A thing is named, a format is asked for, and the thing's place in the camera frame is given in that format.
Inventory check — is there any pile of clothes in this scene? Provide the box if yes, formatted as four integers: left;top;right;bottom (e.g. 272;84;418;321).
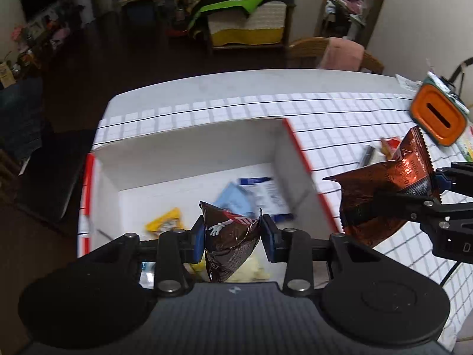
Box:
325;0;370;38

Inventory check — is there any pink cloth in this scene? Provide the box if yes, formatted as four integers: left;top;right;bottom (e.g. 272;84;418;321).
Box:
320;37;365;72

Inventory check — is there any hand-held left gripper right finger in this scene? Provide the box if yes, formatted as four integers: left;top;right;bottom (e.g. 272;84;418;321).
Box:
260;214;348;299

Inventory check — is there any red patterned snack packet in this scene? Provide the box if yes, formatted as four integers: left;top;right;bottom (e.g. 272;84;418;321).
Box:
380;138;405;161

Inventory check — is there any white cardboard box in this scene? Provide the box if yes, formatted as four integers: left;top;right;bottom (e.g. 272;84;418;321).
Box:
76;116;340;293

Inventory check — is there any silver and green snack packet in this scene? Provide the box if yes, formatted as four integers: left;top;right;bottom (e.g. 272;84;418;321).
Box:
360;144;381;167

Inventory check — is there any white and blue snack packet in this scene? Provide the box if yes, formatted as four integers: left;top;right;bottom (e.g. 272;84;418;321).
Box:
236;175;296;222

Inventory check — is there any brown triangular snack packet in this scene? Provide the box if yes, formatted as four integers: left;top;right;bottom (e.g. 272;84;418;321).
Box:
199;200;263;285

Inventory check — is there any copper red foil snack packet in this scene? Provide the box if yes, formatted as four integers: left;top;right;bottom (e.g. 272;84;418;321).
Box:
322;126;442;248

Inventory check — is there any white grid tablecloth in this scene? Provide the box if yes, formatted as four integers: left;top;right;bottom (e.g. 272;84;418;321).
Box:
90;92;473;352

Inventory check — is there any wooden chair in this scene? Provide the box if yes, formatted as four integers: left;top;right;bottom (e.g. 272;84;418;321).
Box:
288;37;385;75

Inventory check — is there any sofa with white yellow cover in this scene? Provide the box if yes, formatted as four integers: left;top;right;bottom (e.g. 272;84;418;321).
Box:
205;0;292;50

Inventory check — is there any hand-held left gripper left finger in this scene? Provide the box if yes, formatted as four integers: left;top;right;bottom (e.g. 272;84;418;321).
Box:
118;215;206;299

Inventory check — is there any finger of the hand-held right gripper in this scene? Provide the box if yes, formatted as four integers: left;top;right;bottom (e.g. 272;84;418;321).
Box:
373;188;454;227
430;161;473;193

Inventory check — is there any white paper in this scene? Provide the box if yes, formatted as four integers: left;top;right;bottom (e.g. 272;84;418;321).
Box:
395;73;424;99

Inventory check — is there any black cable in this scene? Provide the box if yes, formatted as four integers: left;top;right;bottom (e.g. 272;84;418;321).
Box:
439;261;462;288

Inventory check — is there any yellow snack packet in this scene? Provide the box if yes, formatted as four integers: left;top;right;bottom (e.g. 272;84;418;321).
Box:
145;208;182;243

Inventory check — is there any light blue snack packet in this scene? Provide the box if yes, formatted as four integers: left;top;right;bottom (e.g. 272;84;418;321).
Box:
214;181;259;217

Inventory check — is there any green and black jacket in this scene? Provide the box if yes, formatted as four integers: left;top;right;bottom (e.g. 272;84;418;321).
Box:
187;0;296;39

